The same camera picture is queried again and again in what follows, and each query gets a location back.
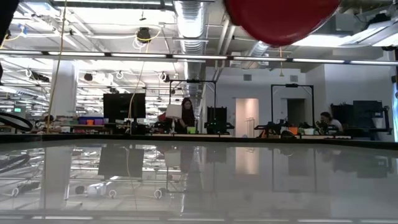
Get small red plastic bowl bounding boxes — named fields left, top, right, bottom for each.
left=223, top=0, right=341, bottom=48

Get standing person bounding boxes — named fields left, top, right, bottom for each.
left=176, top=97, right=197, bottom=134

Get white lamp shade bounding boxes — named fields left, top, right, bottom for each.
left=165, top=104, right=183, bottom=120

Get long ceiling light strip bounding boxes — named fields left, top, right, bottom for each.
left=0, top=49, right=398, bottom=67

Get black monitor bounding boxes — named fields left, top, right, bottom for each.
left=103, top=93, right=147, bottom=124

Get purple storage bins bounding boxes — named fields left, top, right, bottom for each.
left=78, top=116, right=104, bottom=126

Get seated person at bench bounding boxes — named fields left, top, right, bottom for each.
left=319, top=111, right=344, bottom=133

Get white pillar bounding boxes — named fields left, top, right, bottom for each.
left=50, top=60, right=79, bottom=119

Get seated person behind table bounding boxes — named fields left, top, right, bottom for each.
left=36, top=114, right=62, bottom=134

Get dark equipment rack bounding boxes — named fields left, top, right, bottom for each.
left=330, top=100, right=391, bottom=135

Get black rig frame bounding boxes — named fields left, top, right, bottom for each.
left=169, top=79, right=218, bottom=135
left=270, top=83, right=315, bottom=133

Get silver ventilation duct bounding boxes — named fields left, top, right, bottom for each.
left=173, top=0, right=208, bottom=96

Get yellow cable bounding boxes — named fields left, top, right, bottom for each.
left=45, top=0, right=68, bottom=134

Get black ring-shaped object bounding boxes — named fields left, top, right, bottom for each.
left=0, top=111, right=34, bottom=132

